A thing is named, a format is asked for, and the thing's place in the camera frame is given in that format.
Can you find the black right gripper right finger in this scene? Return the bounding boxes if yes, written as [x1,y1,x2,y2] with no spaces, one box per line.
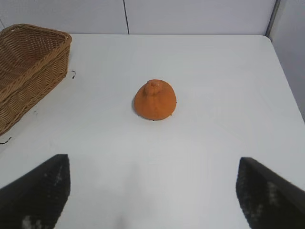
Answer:
[236,156,305,229]

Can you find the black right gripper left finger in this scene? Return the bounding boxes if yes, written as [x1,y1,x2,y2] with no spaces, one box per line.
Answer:
[0,154,71,229]

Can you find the orange fruit with knob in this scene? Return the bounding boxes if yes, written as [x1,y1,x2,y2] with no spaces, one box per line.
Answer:
[133,79,178,121]

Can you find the woven wicker basket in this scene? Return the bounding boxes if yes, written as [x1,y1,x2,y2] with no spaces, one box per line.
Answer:
[0,23,73,137]

